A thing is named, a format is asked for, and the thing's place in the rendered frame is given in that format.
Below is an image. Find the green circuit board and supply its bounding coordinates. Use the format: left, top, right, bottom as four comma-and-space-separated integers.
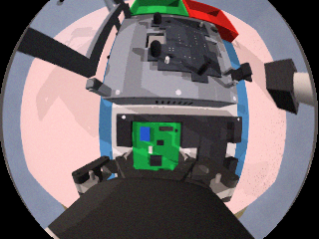
133, 121, 180, 170

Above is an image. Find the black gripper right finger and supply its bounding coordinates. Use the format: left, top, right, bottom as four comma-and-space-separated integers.
164, 150, 239, 203

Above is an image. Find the green box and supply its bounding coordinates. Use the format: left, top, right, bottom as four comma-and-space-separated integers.
130, 0, 189, 17

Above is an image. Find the red open tray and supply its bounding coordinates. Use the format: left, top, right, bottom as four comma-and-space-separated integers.
182, 0, 239, 43

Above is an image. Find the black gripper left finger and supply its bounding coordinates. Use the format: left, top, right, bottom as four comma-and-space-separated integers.
72, 150, 143, 196

